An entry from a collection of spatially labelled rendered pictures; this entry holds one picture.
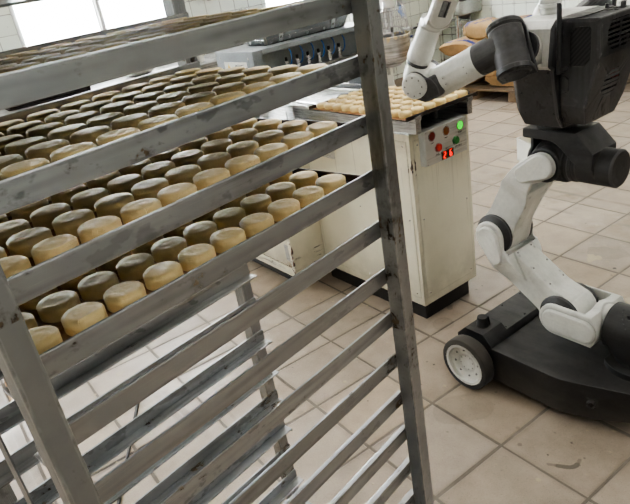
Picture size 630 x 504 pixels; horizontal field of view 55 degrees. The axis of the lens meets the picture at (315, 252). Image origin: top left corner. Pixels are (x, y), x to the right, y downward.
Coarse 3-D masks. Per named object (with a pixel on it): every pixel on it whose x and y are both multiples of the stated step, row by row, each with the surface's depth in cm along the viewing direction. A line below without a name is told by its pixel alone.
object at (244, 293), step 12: (168, 0) 114; (180, 0) 115; (168, 12) 116; (180, 12) 116; (192, 60) 119; (240, 288) 140; (240, 300) 142; (264, 348) 149; (252, 360) 150; (264, 384) 151; (264, 396) 154; (276, 444) 161
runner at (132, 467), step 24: (360, 288) 102; (336, 312) 98; (312, 336) 95; (264, 360) 88; (240, 384) 85; (216, 408) 82; (168, 432) 77; (192, 432) 80; (144, 456) 75; (120, 480) 73
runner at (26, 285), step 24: (360, 120) 94; (312, 144) 87; (336, 144) 91; (264, 168) 81; (288, 168) 85; (216, 192) 76; (240, 192) 79; (144, 216) 69; (168, 216) 71; (192, 216) 74; (96, 240) 65; (120, 240) 67; (144, 240) 69; (48, 264) 62; (72, 264) 63; (96, 264) 66; (24, 288) 60; (48, 288) 62
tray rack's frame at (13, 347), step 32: (0, 288) 56; (0, 320) 56; (0, 352) 57; (32, 352) 59; (32, 384) 59; (32, 416) 60; (64, 416) 63; (0, 448) 84; (64, 448) 63; (64, 480) 64
